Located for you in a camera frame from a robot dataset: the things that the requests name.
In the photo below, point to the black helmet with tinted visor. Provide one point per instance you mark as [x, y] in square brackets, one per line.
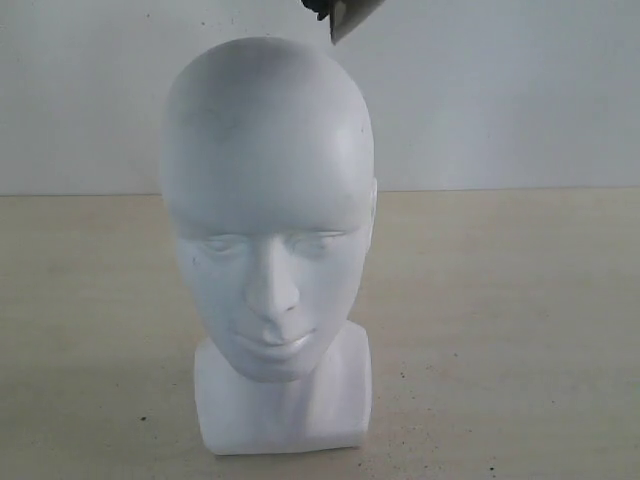
[344, 16]

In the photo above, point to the white mannequin head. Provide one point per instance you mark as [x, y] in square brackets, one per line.
[267, 174]

